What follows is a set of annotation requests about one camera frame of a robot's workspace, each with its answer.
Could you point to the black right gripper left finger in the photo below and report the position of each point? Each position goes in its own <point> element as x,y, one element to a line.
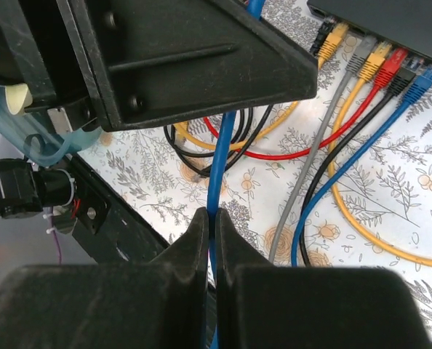
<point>156,304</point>

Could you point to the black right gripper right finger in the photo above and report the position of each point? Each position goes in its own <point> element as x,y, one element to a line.
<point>260,305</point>

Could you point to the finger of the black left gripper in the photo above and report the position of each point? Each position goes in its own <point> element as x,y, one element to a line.
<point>148,64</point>

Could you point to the teal scalloped plate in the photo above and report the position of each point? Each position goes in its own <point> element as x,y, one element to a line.
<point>33,135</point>

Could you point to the dark grey network switch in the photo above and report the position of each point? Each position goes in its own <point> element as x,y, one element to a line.
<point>405,23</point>

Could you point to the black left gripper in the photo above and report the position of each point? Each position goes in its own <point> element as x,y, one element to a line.
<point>42,45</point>

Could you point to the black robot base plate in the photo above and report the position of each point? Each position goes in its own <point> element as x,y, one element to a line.
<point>108,229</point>

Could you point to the floral patterned tablecloth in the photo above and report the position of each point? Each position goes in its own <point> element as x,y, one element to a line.
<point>378,214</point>

